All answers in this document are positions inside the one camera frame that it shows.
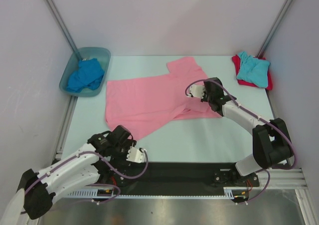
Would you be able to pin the right aluminium corner post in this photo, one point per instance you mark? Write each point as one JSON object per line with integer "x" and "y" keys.
{"x": 275, "y": 26}

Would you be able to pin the teal plastic bin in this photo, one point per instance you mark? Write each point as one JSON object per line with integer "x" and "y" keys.
{"x": 103, "y": 55}

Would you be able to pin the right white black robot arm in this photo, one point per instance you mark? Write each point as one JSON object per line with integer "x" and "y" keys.
{"x": 271, "y": 144}

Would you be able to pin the pink t shirt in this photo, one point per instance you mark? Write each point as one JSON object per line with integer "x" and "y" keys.
{"x": 143, "y": 105}

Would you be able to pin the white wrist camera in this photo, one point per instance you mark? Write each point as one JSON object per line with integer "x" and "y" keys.
{"x": 197, "y": 91}
{"x": 136, "y": 155}

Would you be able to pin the slotted cable duct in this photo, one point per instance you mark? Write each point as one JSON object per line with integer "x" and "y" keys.
{"x": 99, "y": 193}
{"x": 237, "y": 192}

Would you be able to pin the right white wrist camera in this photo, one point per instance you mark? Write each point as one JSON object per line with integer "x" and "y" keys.
{"x": 197, "y": 91}

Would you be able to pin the left aluminium corner post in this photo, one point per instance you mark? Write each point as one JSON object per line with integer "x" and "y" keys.
{"x": 61, "y": 24}

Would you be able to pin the front aluminium rail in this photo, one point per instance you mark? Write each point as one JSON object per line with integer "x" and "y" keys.
{"x": 277, "y": 178}

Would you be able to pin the left slotted cable duct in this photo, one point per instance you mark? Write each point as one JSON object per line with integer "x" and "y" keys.
{"x": 99, "y": 193}

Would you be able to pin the aluminium corner post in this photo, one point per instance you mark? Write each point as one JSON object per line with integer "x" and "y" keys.
{"x": 61, "y": 24}
{"x": 275, "y": 26}

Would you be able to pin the teal folded t shirt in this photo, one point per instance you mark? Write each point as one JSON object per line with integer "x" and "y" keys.
{"x": 253, "y": 70}

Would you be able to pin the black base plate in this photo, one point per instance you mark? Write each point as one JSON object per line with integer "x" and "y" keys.
{"x": 179, "y": 179}

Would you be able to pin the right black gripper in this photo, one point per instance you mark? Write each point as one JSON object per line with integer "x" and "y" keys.
{"x": 208, "y": 95}

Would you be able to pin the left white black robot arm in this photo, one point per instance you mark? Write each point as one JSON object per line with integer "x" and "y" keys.
{"x": 89, "y": 164}

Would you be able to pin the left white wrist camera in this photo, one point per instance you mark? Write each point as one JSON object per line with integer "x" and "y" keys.
{"x": 136, "y": 155}

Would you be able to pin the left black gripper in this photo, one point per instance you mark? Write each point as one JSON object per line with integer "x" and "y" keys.
{"x": 122, "y": 159}

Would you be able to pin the blue crumpled t shirt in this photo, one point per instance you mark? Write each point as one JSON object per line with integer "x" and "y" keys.
{"x": 88, "y": 75}

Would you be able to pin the right slotted cable duct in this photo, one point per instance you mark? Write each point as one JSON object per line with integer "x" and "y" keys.
{"x": 237, "y": 192}

